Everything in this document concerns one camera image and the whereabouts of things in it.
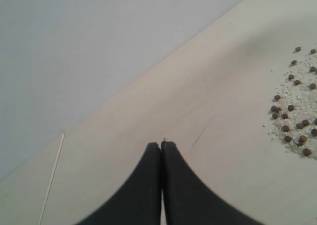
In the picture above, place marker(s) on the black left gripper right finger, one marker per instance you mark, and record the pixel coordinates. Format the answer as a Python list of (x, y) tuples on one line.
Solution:
[(187, 200)]

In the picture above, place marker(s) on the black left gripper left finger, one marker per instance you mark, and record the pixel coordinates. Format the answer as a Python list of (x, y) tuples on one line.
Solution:
[(138, 200)]

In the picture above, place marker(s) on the thin white rod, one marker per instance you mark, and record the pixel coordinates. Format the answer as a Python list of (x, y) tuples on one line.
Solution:
[(51, 178)]

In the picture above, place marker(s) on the pile of grains and pellets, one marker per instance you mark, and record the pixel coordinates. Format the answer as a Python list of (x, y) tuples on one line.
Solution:
[(294, 106)]

